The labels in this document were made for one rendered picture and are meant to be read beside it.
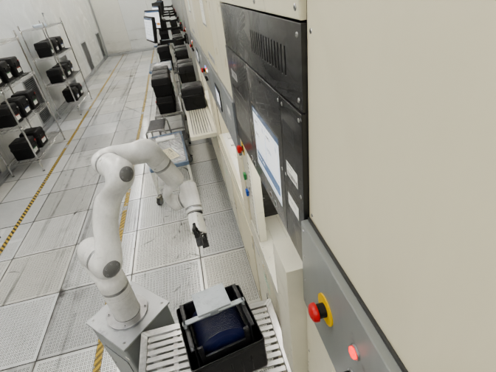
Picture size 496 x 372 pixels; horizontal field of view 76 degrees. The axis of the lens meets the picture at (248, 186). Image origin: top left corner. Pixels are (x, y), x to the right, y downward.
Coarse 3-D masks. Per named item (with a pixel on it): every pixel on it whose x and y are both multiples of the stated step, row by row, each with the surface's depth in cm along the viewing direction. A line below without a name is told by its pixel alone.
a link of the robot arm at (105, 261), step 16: (112, 160) 118; (112, 176) 116; (128, 176) 118; (112, 192) 119; (96, 208) 123; (112, 208) 124; (96, 224) 124; (112, 224) 126; (96, 240) 123; (112, 240) 126; (96, 256) 122; (112, 256) 125; (96, 272) 123; (112, 272) 125
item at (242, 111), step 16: (224, 0) 110; (240, 0) 87; (256, 0) 71; (272, 0) 60; (288, 0) 53; (304, 0) 48; (288, 16) 54; (304, 16) 50; (240, 96) 121; (240, 112) 130; (288, 192) 80
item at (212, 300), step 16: (208, 288) 117; (224, 288) 129; (192, 304) 126; (208, 304) 111; (224, 304) 111; (240, 304) 122; (192, 320) 115; (192, 336) 117; (192, 352) 108; (224, 352) 115
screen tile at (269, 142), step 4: (268, 136) 88; (268, 140) 89; (268, 144) 90; (272, 144) 85; (272, 148) 86; (276, 148) 82; (272, 152) 87; (268, 156) 94; (276, 156) 84; (268, 160) 95; (276, 160) 85; (268, 164) 96; (272, 164) 90; (276, 164) 86; (272, 168) 91; (276, 168) 87; (276, 172) 88; (276, 176) 89
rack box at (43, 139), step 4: (28, 128) 499; (32, 128) 496; (36, 128) 495; (40, 128) 499; (24, 132) 486; (28, 132) 485; (32, 132) 483; (36, 132) 486; (40, 132) 497; (20, 136) 481; (36, 136) 486; (40, 136) 492; (44, 136) 508; (36, 140) 489; (40, 140) 492; (44, 140) 505; (40, 144) 493; (44, 144) 504
